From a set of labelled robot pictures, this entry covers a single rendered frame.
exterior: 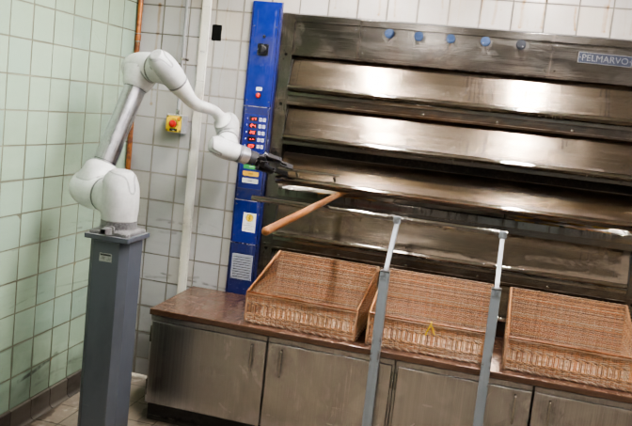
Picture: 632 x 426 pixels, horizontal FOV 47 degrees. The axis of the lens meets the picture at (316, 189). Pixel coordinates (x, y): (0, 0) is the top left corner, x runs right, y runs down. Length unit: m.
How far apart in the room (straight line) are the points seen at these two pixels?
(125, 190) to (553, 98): 2.06
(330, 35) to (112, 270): 1.64
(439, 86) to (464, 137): 0.29
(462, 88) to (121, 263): 1.84
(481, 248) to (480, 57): 0.95
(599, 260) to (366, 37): 1.60
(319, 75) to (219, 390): 1.66
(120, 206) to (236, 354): 0.92
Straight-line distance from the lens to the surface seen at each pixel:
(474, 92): 3.74
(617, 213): 3.76
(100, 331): 3.32
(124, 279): 3.24
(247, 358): 3.55
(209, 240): 4.09
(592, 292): 3.85
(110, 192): 3.20
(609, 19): 3.80
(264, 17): 3.93
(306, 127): 3.86
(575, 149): 3.77
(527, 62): 3.76
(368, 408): 3.42
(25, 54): 3.42
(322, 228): 3.87
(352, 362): 3.42
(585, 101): 3.76
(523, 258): 3.79
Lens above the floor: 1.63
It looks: 6 degrees down
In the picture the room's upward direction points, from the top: 6 degrees clockwise
